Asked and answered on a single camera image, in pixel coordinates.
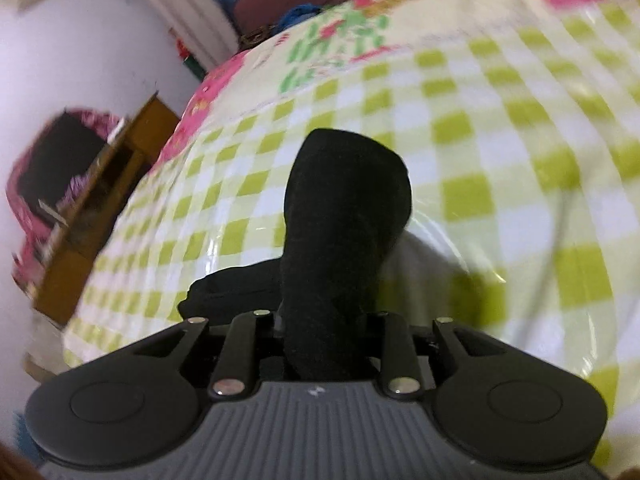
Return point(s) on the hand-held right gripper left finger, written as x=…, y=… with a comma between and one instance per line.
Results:
x=240, y=355

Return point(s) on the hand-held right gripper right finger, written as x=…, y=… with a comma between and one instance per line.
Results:
x=400, y=355

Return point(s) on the black pants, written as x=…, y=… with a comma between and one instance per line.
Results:
x=345, y=210

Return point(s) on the wooden cabinet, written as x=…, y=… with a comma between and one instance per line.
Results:
x=65, y=280

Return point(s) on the checkered printed blanket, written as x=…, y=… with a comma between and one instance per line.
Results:
x=500, y=135

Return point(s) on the pink patterned bag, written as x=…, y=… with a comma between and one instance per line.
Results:
x=65, y=145

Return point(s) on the red green object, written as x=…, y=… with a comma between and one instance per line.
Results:
x=185, y=55

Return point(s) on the pale curtain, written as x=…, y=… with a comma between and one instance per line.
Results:
x=190, y=0

